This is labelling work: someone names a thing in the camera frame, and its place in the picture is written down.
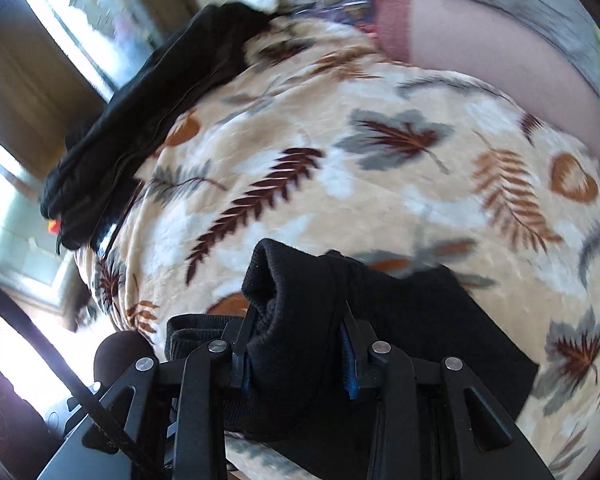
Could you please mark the black pants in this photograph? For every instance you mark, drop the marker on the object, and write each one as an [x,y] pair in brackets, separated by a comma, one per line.
[300,310]

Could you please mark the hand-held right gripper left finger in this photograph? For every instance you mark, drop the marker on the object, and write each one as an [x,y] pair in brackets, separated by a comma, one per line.
[243,366]

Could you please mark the mauve pillow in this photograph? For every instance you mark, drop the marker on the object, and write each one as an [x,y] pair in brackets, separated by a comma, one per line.
[480,60]

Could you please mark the window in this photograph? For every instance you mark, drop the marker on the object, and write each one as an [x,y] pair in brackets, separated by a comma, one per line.
[95,15]

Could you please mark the small orange object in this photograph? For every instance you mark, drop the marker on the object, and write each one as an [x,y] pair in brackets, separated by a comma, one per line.
[55,227]

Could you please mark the leaf print blanket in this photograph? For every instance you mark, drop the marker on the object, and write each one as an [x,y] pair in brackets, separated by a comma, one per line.
[360,200]

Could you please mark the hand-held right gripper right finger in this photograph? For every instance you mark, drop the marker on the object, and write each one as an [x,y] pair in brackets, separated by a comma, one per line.
[350,367]

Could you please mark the dark round foam ball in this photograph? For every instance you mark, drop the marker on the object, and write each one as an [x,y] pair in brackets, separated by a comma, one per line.
[117,352]

